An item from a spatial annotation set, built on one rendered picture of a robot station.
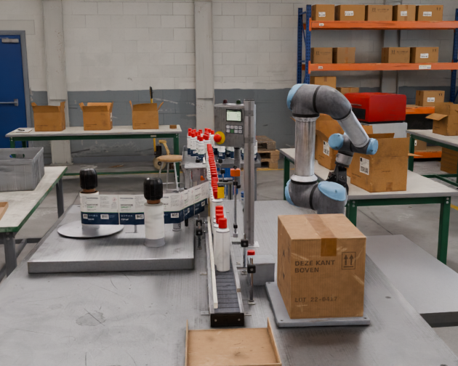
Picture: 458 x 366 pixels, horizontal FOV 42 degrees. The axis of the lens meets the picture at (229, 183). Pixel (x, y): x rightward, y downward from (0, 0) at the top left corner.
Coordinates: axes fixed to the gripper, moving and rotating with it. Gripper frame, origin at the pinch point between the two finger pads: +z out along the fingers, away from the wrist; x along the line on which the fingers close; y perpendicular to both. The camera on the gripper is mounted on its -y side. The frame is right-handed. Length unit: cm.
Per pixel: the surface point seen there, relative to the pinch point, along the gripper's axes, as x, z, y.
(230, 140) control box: 57, -17, -14
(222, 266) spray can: 52, 25, -65
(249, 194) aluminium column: 42.2, 4.0, -16.7
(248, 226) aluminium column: 38.1, 18.5, -16.6
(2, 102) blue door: 353, 96, 707
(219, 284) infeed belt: 53, 27, -77
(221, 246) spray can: 55, 17, -65
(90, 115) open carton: 189, 54, 513
